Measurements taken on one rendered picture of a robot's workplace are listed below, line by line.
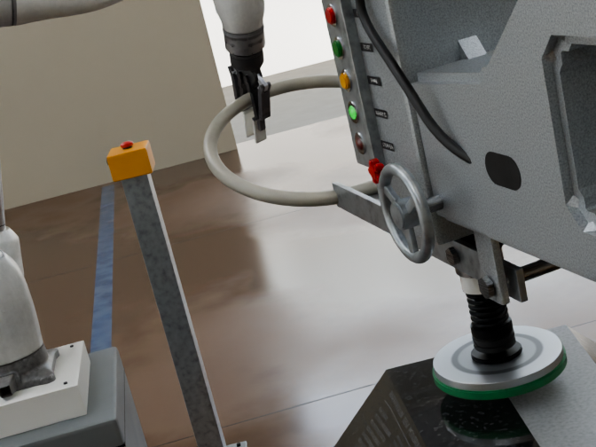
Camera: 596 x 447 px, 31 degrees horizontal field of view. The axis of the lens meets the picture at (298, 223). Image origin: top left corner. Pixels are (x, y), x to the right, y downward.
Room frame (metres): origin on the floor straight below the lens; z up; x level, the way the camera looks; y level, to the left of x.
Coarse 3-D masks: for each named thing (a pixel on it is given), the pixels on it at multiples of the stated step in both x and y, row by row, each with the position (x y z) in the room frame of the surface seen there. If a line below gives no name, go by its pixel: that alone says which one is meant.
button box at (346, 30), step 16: (336, 0) 1.63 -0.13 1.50; (352, 16) 1.62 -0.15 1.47; (336, 32) 1.66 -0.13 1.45; (352, 32) 1.62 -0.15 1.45; (352, 48) 1.62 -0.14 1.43; (336, 64) 1.69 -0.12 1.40; (352, 64) 1.62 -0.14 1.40; (352, 80) 1.63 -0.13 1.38; (352, 96) 1.65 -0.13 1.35; (368, 96) 1.62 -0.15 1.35; (368, 112) 1.62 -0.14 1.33; (352, 128) 1.68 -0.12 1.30; (368, 128) 1.62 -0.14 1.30; (368, 144) 1.63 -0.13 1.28; (368, 160) 1.64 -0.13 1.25; (384, 160) 1.62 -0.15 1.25
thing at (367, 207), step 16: (336, 192) 2.03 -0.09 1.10; (352, 192) 1.94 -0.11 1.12; (352, 208) 1.96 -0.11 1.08; (368, 208) 1.88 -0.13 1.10; (384, 224) 1.82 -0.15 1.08; (448, 256) 1.56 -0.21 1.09; (464, 256) 1.53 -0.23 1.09; (464, 272) 1.54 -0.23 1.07; (480, 272) 1.49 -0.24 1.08; (512, 272) 1.39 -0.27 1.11; (528, 272) 1.41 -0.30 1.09; (544, 272) 1.42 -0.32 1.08; (480, 288) 1.41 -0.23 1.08; (512, 288) 1.40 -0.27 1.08
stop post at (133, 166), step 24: (144, 144) 3.16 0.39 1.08; (120, 168) 3.11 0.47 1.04; (144, 168) 3.10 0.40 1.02; (144, 192) 3.12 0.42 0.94; (144, 216) 3.12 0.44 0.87; (144, 240) 3.13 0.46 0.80; (168, 240) 3.17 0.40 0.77; (168, 264) 3.12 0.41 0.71; (168, 288) 3.12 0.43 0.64; (168, 312) 3.12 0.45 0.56; (168, 336) 3.12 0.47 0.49; (192, 336) 3.13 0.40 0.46; (192, 360) 3.12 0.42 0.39; (192, 384) 3.12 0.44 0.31; (192, 408) 3.12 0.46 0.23; (216, 432) 3.12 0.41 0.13
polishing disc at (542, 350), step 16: (464, 336) 1.72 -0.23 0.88; (528, 336) 1.66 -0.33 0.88; (544, 336) 1.64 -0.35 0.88; (448, 352) 1.67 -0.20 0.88; (464, 352) 1.66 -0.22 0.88; (528, 352) 1.60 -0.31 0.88; (544, 352) 1.58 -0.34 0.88; (560, 352) 1.57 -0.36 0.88; (448, 368) 1.61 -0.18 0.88; (464, 368) 1.60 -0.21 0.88; (480, 368) 1.58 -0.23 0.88; (496, 368) 1.57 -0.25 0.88; (512, 368) 1.56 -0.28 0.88; (528, 368) 1.54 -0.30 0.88; (544, 368) 1.53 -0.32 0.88; (448, 384) 1.57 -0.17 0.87; (464, 384) 1.55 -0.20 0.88; (480, 384) 1.53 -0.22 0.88; (496, 384) 1.52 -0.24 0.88; (512, 384) 1.52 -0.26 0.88
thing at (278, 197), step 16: (288, 80) 2.46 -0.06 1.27; (304, 80) 2.46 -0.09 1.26; (320, 80) 2.45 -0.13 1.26; (336, 80) 2.45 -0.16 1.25; (272, 96) 2.45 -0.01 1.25; (224, 112) 2.36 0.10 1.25; (240, 112) 2.40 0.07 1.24; (208, 128) 2.31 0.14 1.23; (208, 144) 2.25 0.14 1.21; (208, 160) 2.20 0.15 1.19; (224, 176) 2.13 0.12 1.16; (240, 192) 2.10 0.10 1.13; (256, 192) 2.07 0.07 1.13; (272, 192) 2.06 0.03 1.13; (288, 192) 2.05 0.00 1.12; (304, 192) 2.04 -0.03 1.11; (320, 192) 2.04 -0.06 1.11; (368, 192) 2.04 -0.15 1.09
